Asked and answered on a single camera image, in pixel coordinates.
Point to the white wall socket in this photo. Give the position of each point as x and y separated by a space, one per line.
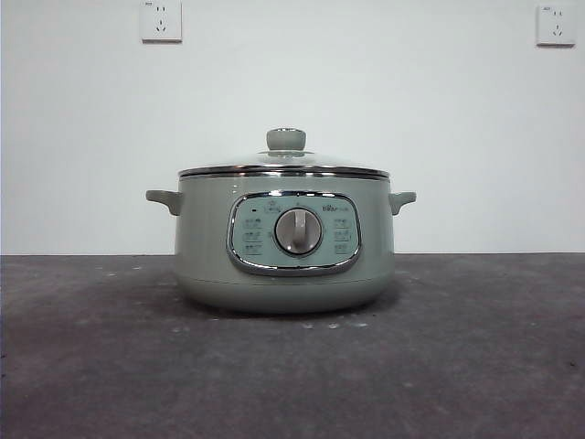
556 26
161 22

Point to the sage green electric cooking pot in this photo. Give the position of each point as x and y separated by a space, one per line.
205 238

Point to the glass lid with green knob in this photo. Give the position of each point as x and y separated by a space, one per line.
286 138

